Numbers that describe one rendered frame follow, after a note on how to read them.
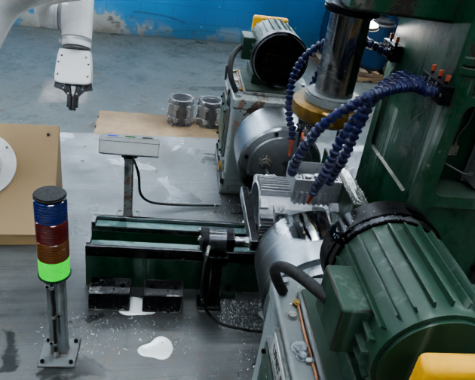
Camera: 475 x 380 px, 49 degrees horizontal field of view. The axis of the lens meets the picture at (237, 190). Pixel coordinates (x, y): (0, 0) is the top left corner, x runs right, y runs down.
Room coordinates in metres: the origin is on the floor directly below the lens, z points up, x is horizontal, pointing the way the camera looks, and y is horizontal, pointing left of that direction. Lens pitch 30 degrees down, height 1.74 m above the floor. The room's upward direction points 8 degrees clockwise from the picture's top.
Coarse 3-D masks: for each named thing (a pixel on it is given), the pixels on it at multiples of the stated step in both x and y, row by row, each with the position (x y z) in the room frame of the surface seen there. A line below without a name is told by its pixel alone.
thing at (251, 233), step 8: (240, 192) 1.25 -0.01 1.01; (248, 192) 1.22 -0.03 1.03; (248, 200) 1.18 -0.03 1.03; (248, 208) 1.14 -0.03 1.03; (248, 216) 1.10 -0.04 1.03; (248, 224) 1.07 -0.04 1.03; (256, 224) 1.08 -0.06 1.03; (248, 232) 1.04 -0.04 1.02; (256, 232) 1.04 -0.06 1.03; (256, 240) 1.01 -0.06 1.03
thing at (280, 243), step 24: (288, 216) 0.95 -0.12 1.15; (312, 216) 0.93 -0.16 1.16; (336, 216) 0.95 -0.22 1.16; (264, 240) 0.92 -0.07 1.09; (288, 240) 0.87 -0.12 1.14; (312, 240) 0.85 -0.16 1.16; (264, 264) 0.86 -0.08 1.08; (312, 264) 0.79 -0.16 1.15; (264, 288) 0.81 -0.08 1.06; (264, 312) 0.78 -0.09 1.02
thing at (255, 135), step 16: (256, 112) 1.52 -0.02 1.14; (272, 112) 1.49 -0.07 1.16; (240, 128) 1.50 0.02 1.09; (256, 128) 1.42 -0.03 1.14; (272, 128) 1.38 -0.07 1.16; (240, 144) 1.42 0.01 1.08; (256, 144) 1.37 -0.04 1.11; (272, 144) 1.37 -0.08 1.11; (288, 144) 1.38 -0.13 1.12; (240, 160) 1.36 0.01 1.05; (256, 160) 1.37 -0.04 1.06; (272, 160) 1.37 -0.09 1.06; (288, 160) 1.38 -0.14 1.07; (320, 160) 1.41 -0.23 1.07; (240, 176) 1.37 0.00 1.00
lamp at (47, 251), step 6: (66, 240) 0.79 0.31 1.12; (36, 246) 0.78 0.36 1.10; (42, 246) 0.76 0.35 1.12; (48, 246) 0.76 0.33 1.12; (54, 246) 0.77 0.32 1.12; (60, 246) 0.77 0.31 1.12; (66, 246) 0.79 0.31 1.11; (42, 252) 0.76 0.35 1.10; (48, 252) 0.76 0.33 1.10; (54, 252) 0.77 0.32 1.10; (60, 252) 0.77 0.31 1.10; (66, 252) 0.78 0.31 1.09; (42, 258) 0.76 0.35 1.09; (48, 258) 0.76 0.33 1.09; (54, 258) 0.77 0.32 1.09; (60, 258) 0.77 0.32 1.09; (66, 258) 0.78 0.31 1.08; (48, 264) 0.76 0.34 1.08; (54, 264) 0.76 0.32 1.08
